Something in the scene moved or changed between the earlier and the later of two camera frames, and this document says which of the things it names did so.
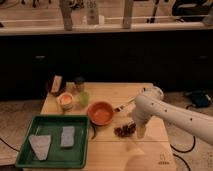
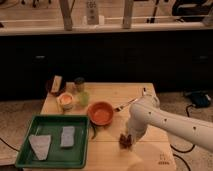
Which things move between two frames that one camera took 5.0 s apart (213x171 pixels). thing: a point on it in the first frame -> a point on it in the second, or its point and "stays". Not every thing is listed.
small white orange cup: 65,99 stays
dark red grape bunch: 125,130 -> 125,142
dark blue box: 200,99 stays
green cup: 84,98 stays
